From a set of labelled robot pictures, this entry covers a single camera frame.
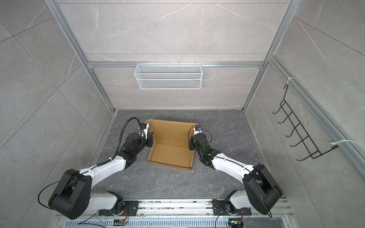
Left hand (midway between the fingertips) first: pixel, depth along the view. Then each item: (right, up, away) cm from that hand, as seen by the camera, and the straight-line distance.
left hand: (154, 130), depth 86 cm
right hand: (+24, -4, +1) cm, 25 cm away
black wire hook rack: (+73, -2, -24) cm, 77 cm away
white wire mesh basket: (+8, +38, +14) cm, 42 cm away
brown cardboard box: (+9, -12, +11) cm, 18 cm away
